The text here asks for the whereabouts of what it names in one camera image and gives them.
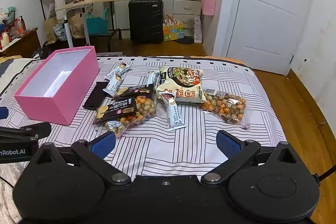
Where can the clear coated peanut packet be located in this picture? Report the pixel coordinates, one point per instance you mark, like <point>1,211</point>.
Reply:
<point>225,107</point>

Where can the teal shopping bag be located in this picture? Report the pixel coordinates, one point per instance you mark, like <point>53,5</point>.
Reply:
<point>97,24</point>

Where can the black round base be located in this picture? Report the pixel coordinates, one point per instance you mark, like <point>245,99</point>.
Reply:
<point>186,41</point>

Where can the white plastic bag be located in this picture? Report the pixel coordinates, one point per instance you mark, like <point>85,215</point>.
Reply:
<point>197,29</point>

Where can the black clothes rack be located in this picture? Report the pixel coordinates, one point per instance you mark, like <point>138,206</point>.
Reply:
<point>115,33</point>

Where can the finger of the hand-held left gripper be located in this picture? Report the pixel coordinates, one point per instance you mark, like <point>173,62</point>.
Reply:
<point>26,132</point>
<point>3,113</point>

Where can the pink paper bag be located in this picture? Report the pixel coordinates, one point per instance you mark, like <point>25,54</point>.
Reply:
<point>208,2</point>

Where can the cream instant noodle packet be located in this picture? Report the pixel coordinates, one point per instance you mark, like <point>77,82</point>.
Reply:
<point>183,87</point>

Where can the white door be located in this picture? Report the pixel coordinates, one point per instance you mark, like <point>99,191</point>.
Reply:
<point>270,16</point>

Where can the grey beige pillow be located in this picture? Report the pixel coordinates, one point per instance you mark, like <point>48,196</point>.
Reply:
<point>13,71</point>

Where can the black bag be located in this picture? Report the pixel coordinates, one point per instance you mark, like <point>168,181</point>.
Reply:
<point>43,52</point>

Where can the black flat pouch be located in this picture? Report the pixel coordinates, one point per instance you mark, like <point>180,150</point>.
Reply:
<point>94,95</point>

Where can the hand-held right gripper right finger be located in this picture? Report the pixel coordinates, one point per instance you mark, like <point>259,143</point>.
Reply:
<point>228,144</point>

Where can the colourful cardboard box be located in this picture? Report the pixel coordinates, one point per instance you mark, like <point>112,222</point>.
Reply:
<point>173,31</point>

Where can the pink cardboard box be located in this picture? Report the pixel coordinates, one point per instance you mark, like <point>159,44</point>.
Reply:
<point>47,108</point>

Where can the brown paper bag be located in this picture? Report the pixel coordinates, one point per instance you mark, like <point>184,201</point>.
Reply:
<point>50,29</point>
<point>77,26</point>

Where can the black suitcase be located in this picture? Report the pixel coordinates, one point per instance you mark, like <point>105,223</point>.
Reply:
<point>145,19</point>

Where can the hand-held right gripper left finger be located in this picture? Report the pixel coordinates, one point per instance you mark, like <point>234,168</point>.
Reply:
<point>103,144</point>

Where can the wooden dresser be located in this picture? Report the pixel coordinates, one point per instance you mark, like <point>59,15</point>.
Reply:
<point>23,43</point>

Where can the dark label coated peanut packet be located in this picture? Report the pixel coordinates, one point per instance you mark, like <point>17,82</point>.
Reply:
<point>131,91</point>
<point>118,109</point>

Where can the pale blue wafer bar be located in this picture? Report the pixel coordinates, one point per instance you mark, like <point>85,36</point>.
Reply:
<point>152,80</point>
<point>119,68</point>
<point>173,113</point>
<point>111,86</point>

